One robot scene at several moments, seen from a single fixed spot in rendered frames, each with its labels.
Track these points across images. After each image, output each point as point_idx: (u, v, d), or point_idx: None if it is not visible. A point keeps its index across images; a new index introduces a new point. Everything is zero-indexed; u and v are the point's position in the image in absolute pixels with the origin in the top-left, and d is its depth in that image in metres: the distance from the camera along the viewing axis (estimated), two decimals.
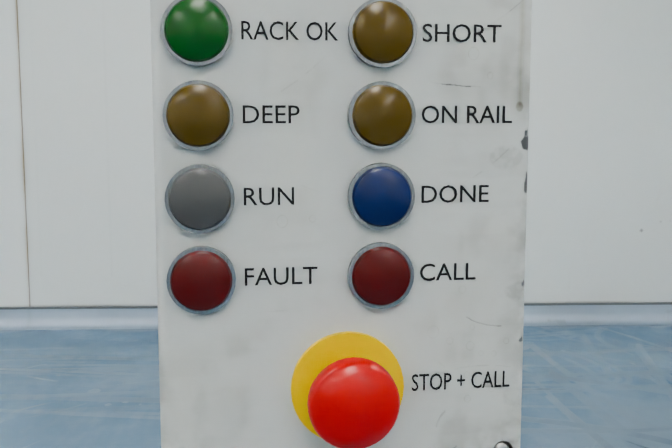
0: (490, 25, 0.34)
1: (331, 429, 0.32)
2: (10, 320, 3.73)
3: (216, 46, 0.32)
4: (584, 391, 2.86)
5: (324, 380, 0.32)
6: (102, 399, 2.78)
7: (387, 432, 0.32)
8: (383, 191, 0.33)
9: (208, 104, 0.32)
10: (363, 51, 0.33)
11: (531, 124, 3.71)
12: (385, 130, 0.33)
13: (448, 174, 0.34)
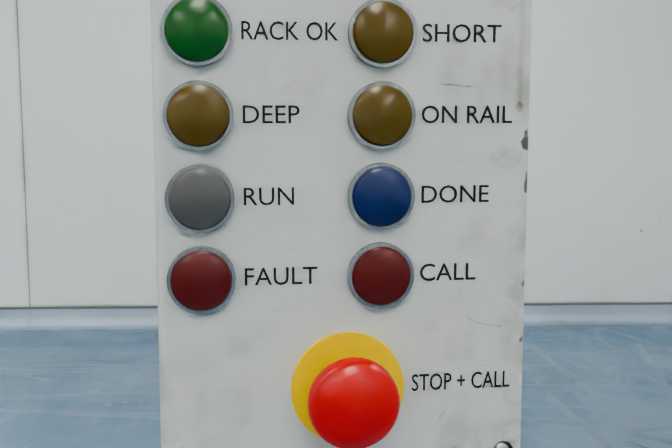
0: (490, 25, 0.34)
1: (331, 429, 0.32)
2: (10, 320, 3.73)
3: (216, 46, 0.32)
4: (584, 391, 2.86)
5: (324, 380, 0.32)
6: (102, 399, 2.78)
7: (387, 432, 0.32)
8: (383, 191, 0.33)
9: (208, 104, 0.32)
10: (363, 51, 0.33)
11: (531, 124, 3.71)
12: (385, 130, 0.33)
13: (448, 174, 0.34)
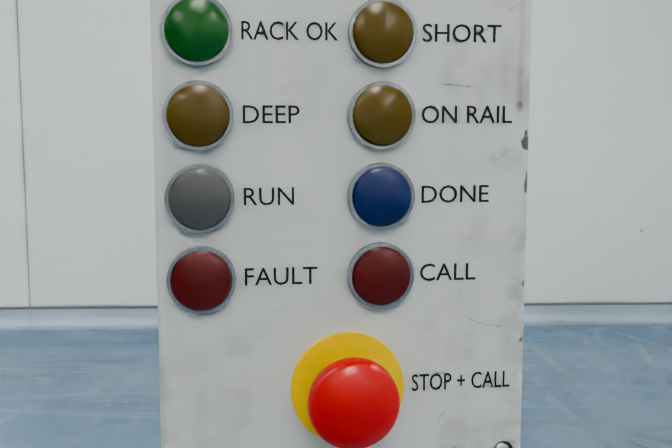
0: (490, 25, 0.34)
1: (331, 429, 0.32)
2: (10, 320, 3.73)
3: (216, 46, 0.32)
4: (584, 391, 2.86)
5: (324, 380, 0.32)
6: (102, 399, 2.78)
7: (387, 432, 0.32)
8: (383, 191, 0.33)
9: (208, 104, 0.32)
10: (363, 51, 0.33)
11: (531, 124, 3.71)
12: (385, 130, 0.33)
13: (448, 174, 0.34)
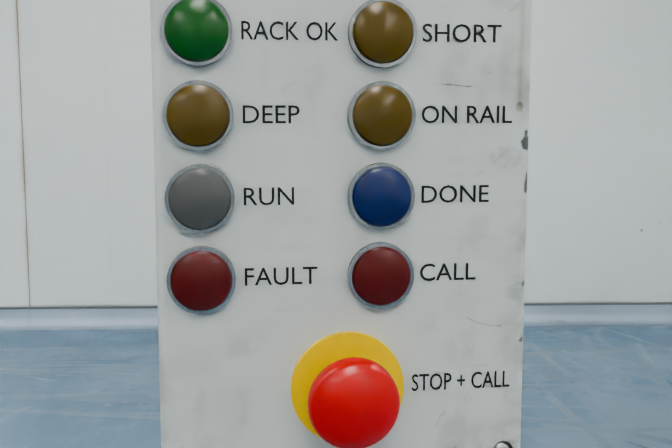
0: (490, 25, 0.34)
1: (331, 429, 0.32)
2: (10, 320, 3.73)
3: (216, 46, 0.32)
4: (584, 391, 2.86)
5: (324, 380, 0.32)
6: (102, 399, 2.78)
7: (387, 432, 0.32)
8: (383, 191, 0.33)
9: (208, 104, 0.32)
10: (363, 51, 0.33)
11: (531, 124, 3.71)
12: (385, 130, 0.33)
13: (448, 174, 0.34)
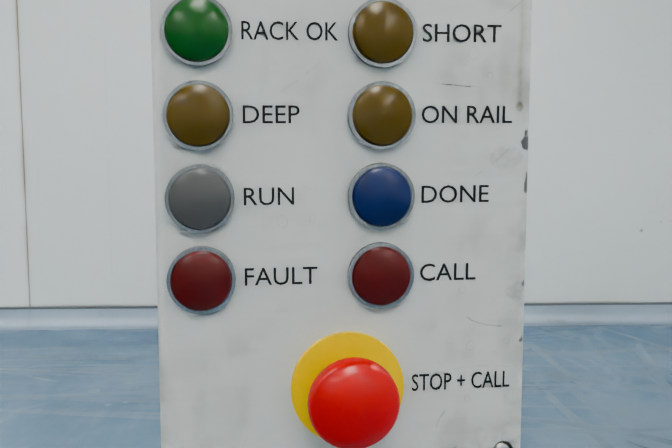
0: (490, 25, 0.34)
1: (331, 429, 0.32)
2: (10, 320, 3.73)
3: (216, 46, 0.32)
4: (584, 391, 2.86)
5: (324, 380, 0.32)
6: (102, 399, 2.78)
7: (387, 432, 0.32)
8: (383, 191, 0.33)
9: (208, 104, 0.32)
10: (363, 51, 0.33)
11: (531, 124, 3.71)
12: (385, 130, 0.33)
13: (448, 174, 0.34)
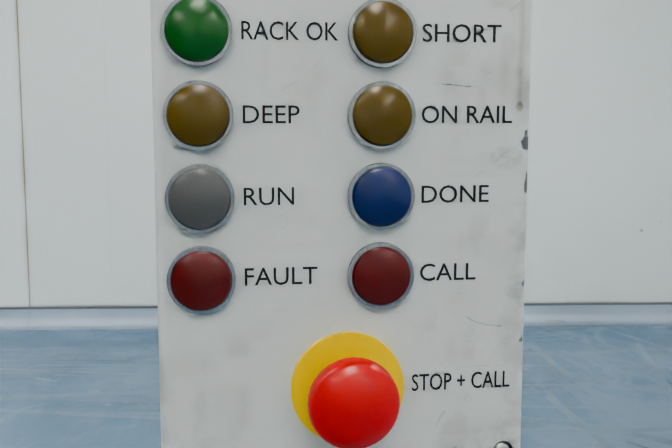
0: (490, 25, 0.34)
1: (331, 429, 0.32)
2: (10, 320, 3.73)
3: (216, 46, 0.32)
4: (584, 391, 2.86)
5: (324, 380, 0.32)
6: (102, 399, 2.78)
7: (387, 432, 0.32)
8: (383, 191, 0.33)
9: (208, 104, 0.32)
10: (363, 51, 0.33)
11: (531, 124, 3.71)
12: (385, 130, 0.33)
13: (448, 174, 0.34)
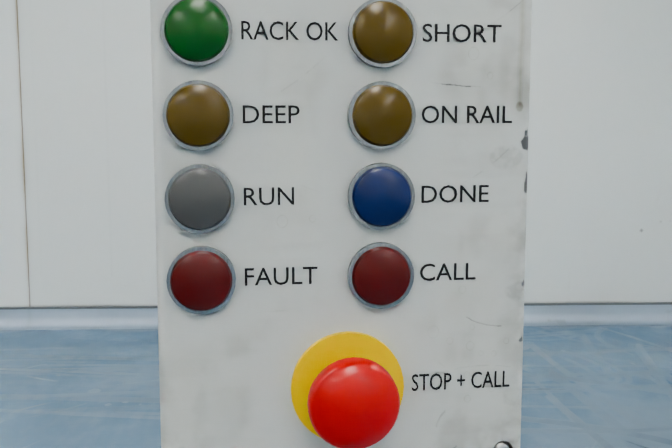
0: (490, 25, 0.34)
1: (331, 429, 0.32)
2: (10, 320, 3.73)
3: (216, 46, 0.32)
4: (584, 391, 2.86)
5: (324, 380, 0.32)
6: (102, 399, 2.78)
7: (387, 432, 0.32)
8: (383, 191, 0.33)
9: (208, 104, 0.32)
10: (363, 51, 0.33)
11: (531, 124, 3.71)
12: (385, 130, 0.33)
13: (448, 174, 0.34)
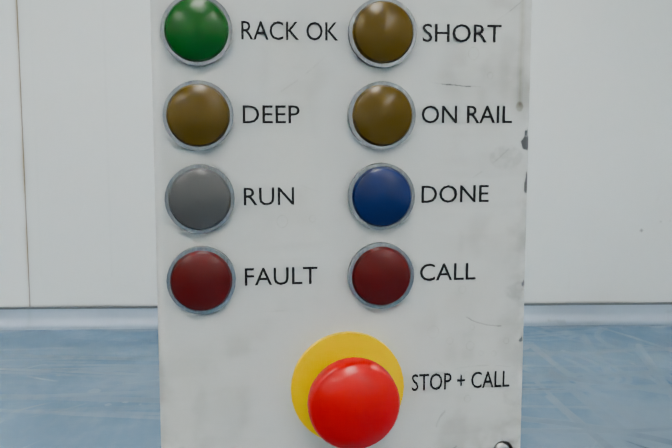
0: (490, 25, 0.34)
1: (331, 429, 0.32)
2: (10, 320, 3.73)
3: (216, 46, 0.32)
4: (584, 391, 2.86)
5: (324, 380, 0.32)
6: (102, 399, 2.78)
7: (387, 432, 0.32)
8: (383, 191, 0.33)
9: (208, 104, 0.32)
10: (363, 51, 0.33)
11: (531, 124, 3.71)
12: (385, 130, 0.33)
13: (448, 174, 0.34)
